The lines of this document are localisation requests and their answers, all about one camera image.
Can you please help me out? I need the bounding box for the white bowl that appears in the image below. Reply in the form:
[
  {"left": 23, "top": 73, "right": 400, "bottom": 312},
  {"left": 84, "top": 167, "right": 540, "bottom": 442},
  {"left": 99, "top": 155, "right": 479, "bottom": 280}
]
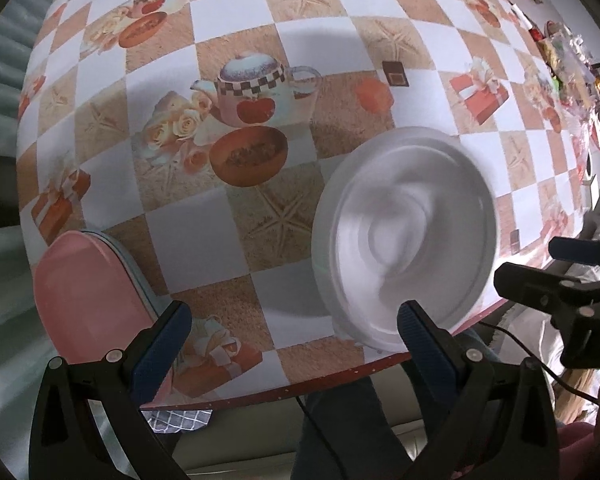
[{"left": 311, "top": 127, "right": 500, "bottom": 353}]

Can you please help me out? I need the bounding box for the checkered kitchen towel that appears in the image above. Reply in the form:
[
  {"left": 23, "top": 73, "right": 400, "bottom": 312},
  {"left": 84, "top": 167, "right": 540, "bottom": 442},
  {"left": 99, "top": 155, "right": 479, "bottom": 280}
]
[{"left": 142, "top": 410, "right": 212, "bottom": 434}]

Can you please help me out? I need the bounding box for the green curtain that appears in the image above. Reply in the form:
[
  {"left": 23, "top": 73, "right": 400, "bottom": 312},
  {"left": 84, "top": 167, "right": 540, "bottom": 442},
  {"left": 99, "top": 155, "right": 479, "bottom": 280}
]
[{"left": 0, "top": 0, "right": 55, "bottom": 479}]

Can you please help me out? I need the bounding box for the pink plate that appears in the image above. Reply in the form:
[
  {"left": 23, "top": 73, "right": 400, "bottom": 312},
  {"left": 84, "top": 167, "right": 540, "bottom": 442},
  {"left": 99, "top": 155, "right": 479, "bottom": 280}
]
[{"left": 33, "top": 230, "right": 171, "bottom": 364}]

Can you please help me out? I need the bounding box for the person's dark trouser leg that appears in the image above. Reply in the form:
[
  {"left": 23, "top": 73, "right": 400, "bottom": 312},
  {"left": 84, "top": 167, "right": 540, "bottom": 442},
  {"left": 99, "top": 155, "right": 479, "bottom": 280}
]
[{"left": 290, "top": 377, "right": 412, "bottom": 479}]

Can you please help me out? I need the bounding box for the checkered patterned tablecloth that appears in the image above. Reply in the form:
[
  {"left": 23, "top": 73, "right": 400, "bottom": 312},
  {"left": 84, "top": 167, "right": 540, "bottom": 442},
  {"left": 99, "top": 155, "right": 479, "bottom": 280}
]
[{"left": 17, "top": 0, "right": 583, "bottom": 408}]

